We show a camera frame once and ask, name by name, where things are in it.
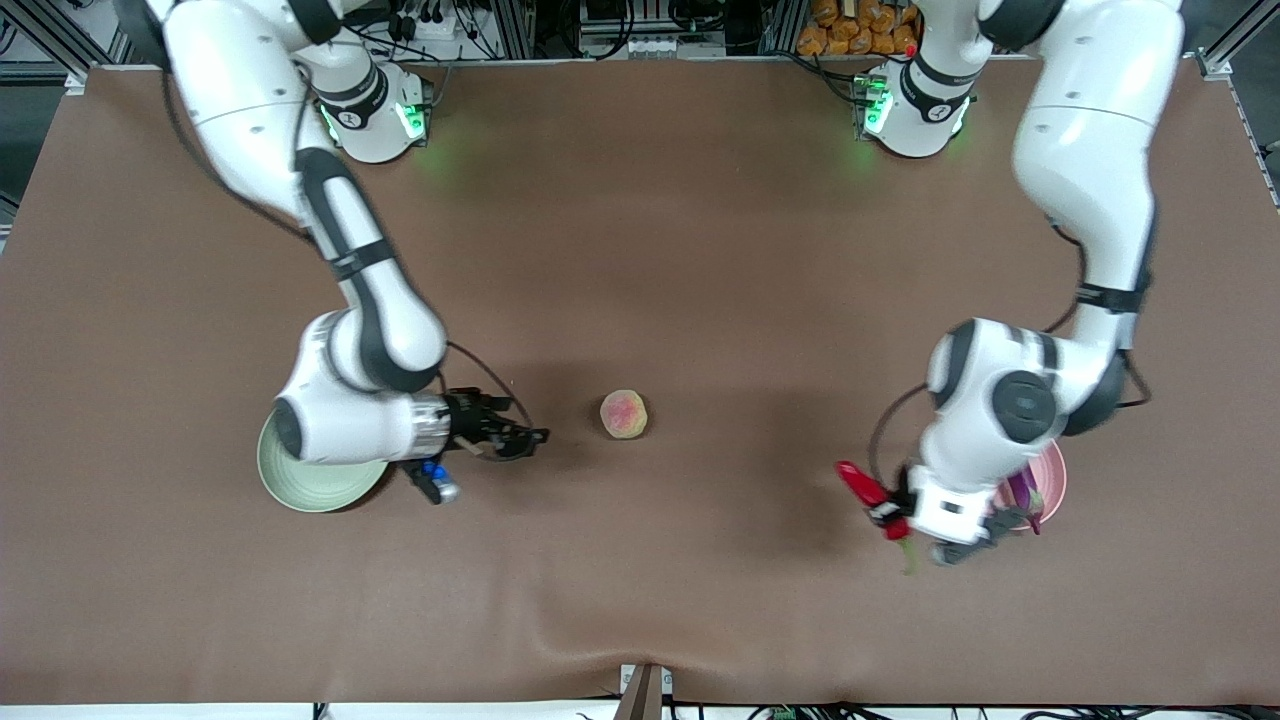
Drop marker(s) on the red chili pepper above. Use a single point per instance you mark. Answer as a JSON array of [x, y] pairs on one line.
[[862, 485]]

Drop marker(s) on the bag of orange items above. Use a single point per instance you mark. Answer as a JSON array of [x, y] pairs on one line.
[[855, 30]]

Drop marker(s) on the long purple eggplant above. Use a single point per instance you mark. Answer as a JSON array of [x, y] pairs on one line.
[[1028, 492]]

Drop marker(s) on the grey metal bracket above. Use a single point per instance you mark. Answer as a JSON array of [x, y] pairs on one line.
[[643, 692]]

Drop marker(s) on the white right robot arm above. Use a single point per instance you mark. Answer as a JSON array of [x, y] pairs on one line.
[[350, 420]]

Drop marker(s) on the white table corner clamp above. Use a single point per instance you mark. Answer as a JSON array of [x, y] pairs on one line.
[[1212, 66], [76, 82]]

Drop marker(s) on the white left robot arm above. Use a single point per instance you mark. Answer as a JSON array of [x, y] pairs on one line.
[[1090, 150]]

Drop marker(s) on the aluminium frame post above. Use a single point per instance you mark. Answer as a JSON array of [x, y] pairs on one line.
[[782, 28], [515, 28]]

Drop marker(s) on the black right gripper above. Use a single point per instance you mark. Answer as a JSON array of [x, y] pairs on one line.
[[467, 419]]

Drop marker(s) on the brown table cloth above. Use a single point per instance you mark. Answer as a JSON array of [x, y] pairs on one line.
[[700, 580]]

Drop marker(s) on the white power strip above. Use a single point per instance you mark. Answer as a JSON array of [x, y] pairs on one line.
[[430, 25]]

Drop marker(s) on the pink plate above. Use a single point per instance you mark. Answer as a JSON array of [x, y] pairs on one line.
[[1048, 480]]

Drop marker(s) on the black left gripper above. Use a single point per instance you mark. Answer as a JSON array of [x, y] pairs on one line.
[[905, 499]]

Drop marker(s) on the light green plate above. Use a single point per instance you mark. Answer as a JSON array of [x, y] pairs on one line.
[[320, 490]]

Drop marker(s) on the pink yellow peach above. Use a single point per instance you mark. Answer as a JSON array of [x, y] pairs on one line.
[[624, 414]]

